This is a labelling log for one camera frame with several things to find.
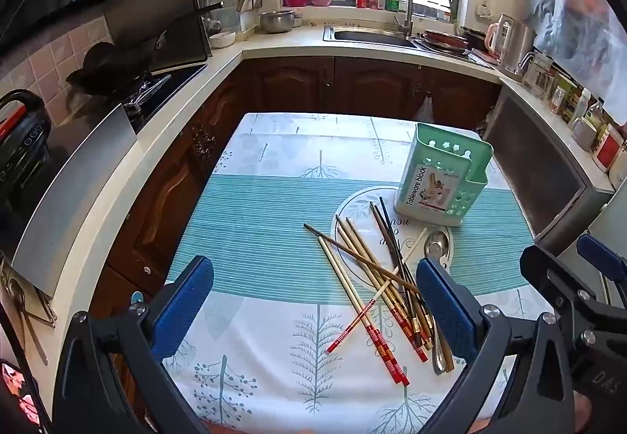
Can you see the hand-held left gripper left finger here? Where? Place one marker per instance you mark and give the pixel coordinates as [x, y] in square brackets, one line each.
[183, 302]

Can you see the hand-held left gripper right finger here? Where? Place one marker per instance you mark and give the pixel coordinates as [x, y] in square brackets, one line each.
[448, 306]

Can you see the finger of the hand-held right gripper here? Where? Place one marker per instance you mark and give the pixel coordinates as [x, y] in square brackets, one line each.
[600, 255]
[548, 270]

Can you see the light bamboo chopstick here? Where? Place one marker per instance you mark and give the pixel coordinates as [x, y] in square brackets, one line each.
[360, 238]
[422, 333]

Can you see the metal spoon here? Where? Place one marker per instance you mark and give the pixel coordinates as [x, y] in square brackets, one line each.
[437, 244]

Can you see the black chopstick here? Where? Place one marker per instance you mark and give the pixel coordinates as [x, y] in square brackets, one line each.
[389, 218]

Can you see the green plastic utensil holder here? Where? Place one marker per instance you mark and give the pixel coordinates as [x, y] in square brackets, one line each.
[426, 189]

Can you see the white appliance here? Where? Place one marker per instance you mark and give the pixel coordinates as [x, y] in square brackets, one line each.
[607, 218]

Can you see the red label jar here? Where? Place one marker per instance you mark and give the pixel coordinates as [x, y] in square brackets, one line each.
[609, 149]

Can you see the white mug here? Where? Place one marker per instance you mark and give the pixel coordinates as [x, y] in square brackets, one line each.
[584, 134]

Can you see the teal and white printed tablecloth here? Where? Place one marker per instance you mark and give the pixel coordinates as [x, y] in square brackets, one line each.
[274, 218]

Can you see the white plastic bottle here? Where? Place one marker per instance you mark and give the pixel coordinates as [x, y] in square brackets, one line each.
[580, 107]

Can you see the stainless steel panel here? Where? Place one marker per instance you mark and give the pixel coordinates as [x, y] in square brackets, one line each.
[73, 199]

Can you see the metal ladle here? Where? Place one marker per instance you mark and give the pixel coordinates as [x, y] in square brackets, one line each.
[29, 316]

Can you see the condiment jar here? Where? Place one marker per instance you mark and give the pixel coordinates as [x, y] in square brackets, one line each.
[558, 100]

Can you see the hanging plastic bag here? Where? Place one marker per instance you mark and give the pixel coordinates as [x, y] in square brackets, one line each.
[424, 110]

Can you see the black gas stove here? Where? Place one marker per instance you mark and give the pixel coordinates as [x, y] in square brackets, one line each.
[166, 84]

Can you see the stainless steel kettle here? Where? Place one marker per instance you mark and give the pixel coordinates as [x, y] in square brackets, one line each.
[517, 47]

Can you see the black pressure cooker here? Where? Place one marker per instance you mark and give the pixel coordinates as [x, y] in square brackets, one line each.
[22, 145]

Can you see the brown wooden kitchen cabinets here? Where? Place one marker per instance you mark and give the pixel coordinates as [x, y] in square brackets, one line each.
[294, 81]

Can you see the black wok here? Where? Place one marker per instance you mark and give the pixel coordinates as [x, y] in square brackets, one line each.
[105, 67]

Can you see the red frying pan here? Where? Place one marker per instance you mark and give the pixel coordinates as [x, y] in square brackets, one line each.
[445, 40]

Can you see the small white dish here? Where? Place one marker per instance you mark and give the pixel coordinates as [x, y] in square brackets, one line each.
[222, 39]

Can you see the white kitchen countertop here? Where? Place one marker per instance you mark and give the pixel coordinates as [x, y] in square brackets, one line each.
[274, 45]

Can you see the stainless steel sink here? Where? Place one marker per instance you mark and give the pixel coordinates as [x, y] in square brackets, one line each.
[367, 36]

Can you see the black range hood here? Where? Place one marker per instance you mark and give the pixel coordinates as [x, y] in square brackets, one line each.
[156, 13]

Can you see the stainless steel bowl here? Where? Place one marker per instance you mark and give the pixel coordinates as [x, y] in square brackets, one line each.
[277, 21]

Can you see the metal faucet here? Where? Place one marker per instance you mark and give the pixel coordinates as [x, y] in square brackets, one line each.
[406, 8]

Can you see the small pink bowl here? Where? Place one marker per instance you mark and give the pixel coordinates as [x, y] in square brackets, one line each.
[322, 0]

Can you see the crumpled wall covering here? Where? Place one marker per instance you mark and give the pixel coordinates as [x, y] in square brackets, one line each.
[583, 18]

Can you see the white wall socket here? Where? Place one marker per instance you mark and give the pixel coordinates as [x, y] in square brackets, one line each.
[484, 10]

